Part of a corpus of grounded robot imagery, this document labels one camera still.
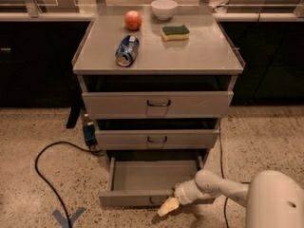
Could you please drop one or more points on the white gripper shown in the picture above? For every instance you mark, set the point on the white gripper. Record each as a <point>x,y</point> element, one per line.
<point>181,194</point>

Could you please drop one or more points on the grey bottom drawer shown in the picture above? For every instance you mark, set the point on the grey bottom drawer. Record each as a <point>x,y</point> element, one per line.
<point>146,183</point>

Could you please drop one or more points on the grey drawer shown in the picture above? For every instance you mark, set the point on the grey drawer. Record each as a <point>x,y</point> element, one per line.
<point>156,139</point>
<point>146,183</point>
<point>142,105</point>

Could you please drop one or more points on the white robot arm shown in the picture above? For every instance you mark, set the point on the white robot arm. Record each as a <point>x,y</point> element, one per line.
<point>271,199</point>

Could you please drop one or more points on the grey middle drawer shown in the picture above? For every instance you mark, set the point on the grey middle drawer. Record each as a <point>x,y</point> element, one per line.
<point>156,139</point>

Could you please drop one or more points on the grey top drawer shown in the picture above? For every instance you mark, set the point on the grey top drawer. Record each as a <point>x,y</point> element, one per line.
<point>142,105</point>

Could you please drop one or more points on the grey drawer cabinet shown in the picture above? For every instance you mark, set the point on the grey drawer cabinet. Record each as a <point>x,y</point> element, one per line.
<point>204,62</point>

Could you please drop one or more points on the blue power box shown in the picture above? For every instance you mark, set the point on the blue power box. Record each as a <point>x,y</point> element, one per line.
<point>89,135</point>

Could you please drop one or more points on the blue tape mark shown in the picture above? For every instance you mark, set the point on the blue tape mark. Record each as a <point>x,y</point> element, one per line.
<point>68,222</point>

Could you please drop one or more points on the blue soda can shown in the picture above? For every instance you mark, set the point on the blue soda can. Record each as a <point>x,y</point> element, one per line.
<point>127,51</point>

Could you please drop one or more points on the green yellow sponge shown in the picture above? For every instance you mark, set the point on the green yellow sponge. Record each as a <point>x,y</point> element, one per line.
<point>174,33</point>

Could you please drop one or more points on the orange apple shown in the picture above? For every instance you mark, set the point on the orange apple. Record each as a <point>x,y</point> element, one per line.
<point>133,20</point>

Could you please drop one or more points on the white bowl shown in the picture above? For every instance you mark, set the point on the white bowl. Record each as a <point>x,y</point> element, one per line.
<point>164,9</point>

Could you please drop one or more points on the long counter ledge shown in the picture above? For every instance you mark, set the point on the long counter ledge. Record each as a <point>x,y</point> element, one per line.
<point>79,17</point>

